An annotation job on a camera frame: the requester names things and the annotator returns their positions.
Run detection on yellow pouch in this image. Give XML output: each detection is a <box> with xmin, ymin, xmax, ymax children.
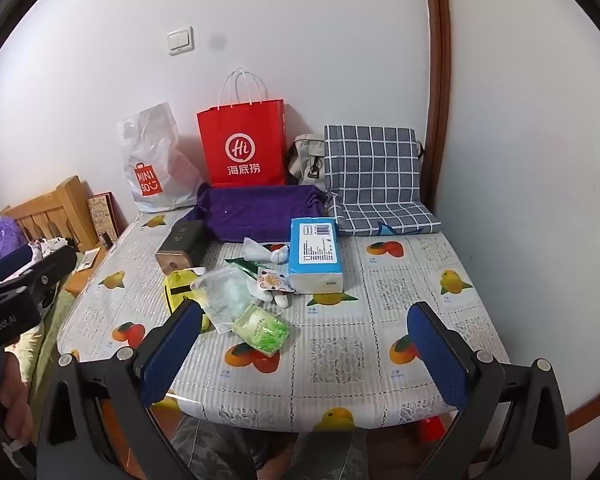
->
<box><xmin>162</xmin><ymin>268</ymin><xmax>215</xmax><ymax>331</ymax></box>

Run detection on small printed packet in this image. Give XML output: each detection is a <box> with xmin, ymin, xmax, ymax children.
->
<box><xmin>256</xmin><ymin>267</ymin><xmax>296</xmax><ymax>295</ymax></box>

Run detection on patterned book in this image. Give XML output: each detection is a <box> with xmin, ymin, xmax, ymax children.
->
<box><xmin>87</xmin><ymin>191</ymin><xmax>131</xmax><ymax>248</ymax></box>

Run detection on wooden baseboard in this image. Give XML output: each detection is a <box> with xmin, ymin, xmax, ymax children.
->
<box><xmin>565</xmin><ymin>355</ymin><xmax>600</xmax><ymax>433</ymax></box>

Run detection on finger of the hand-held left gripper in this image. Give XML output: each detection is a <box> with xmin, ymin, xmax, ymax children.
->
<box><xmin>0</xmin><ymin>245</ymin><xmax>38</xmax><ymax>283</ymax></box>
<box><xmin>0</xmin><ymin>246</ymin><xmax>77</xmax><ymax>306</ymax></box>

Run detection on light green packet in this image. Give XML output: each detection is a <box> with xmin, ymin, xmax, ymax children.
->
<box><xmin>231</xmin><ymin>304</ymin><xmax>291</xmax><ymax>359</ymax></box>

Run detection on red paper bag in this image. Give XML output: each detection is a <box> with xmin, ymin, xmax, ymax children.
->
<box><xmin>196</xmin><ymin>67</ymin><xmax>287</xmax><ymax>188</ymax></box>

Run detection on wooden nightstand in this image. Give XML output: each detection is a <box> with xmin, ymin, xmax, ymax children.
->
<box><xmin>62</xmin><ymin>245</ymin><xmax>106</xmax><ymax>296</ymax></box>

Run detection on clear plastic bag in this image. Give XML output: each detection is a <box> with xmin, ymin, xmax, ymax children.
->
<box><xmin>190</xmin><ymin>265</ymin><xmax>261</xmax><ymax>335</ymax></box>

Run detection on grey plaid cushion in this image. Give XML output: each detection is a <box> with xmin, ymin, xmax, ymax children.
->
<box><xmin>323</xmin><ymin>125</ymin><xmax>442</xmax><ymax>237</ymax></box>

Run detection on red thing under table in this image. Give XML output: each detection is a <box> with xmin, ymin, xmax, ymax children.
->
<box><xmin>417</xmin><ymin>414</ymin><xmax>453</xmax><ymax>443</ymax></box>

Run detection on purple fluffy toy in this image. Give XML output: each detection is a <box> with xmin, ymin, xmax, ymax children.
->
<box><xmin>0</xmin><ymin>216</ymin><xmax>28</xmax><ymax>258</ymax></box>

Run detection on person's camouflage trousers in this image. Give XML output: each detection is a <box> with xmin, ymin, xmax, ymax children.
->
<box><xmin>170</xmin><ymin>412</ymin><xmax>368</xmax><ymax>480</ymax></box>

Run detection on green bedding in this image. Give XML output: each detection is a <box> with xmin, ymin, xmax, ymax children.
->
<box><xmin>10</xmin><ymin>280</ymin><xmax>81</xmax><ymax>391</ymax></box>

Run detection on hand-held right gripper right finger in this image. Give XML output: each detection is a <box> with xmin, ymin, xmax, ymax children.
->
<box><xmin>406</xmin><ymin>301</ymin><xmax>574</xmax><ymax>480</ymax></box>

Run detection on purple towel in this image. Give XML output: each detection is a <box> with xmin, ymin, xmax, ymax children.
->
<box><xmin>196</xmin><ymin>182</ymin><xmax>328</xmax><ymax>242</ymax></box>

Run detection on white plastic shopping bag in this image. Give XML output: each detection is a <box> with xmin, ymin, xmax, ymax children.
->
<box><xmin>117</xmin><ymin>101</ymin><xmax>206</xmax><ymax>214</ymax></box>

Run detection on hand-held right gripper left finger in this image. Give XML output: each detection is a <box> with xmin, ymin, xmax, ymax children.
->
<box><xmin>35</xmin><ymin>300</ymin><xmax>261</xmax><ymax>480</ymax></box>

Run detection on blue and white carton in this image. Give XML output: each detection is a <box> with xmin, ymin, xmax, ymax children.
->
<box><xmin>285</xmin><ymin>217</ymin><xmax>345</xmax><ymax>292</ymax></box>

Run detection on green sachet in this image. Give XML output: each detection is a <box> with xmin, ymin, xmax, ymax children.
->
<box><xmin>224</xmin><ymin>257</ymin><xmax>263</xmax><ymax>278</ymax></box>

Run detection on fruit print tablecloth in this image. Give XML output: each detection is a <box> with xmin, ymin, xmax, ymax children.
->
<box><xmin>55</xmin><ymin>210</ymin><xmax>511</xmax><ymax>433</ymax></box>

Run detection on dark green box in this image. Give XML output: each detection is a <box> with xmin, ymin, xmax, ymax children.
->
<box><xmin>155</xmin><ymin>220</ymin><xmax>207</xmax><ymax>272</ymax></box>

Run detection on beige backpack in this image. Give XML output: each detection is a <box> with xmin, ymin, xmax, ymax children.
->
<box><xmin>286</xmin><ymin>133</ymin><xmax>328</xmax><ymax>192</ymax></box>

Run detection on white light switch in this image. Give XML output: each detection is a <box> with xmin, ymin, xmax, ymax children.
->
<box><xmin>167</xmin><ymin>26</ymin><xmax>196</xmax><ymax>56</ymax></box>

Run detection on wooden headboard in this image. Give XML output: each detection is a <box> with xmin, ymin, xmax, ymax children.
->
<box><xmin>0</xmin><ymin>176</ymin><xmax>101</xmax><ymax>253</ymax></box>

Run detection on person's left hand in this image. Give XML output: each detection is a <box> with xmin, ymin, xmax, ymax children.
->
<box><xmin>0</xmin><ymin>357</ymin><xmax>35</xmax><ymax>456</ymax></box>

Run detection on wooden door frame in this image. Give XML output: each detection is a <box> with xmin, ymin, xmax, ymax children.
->
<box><xmin>422</xmin><ymin>0</ymin><xmax>453</xmax><ymax>208</ymax></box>

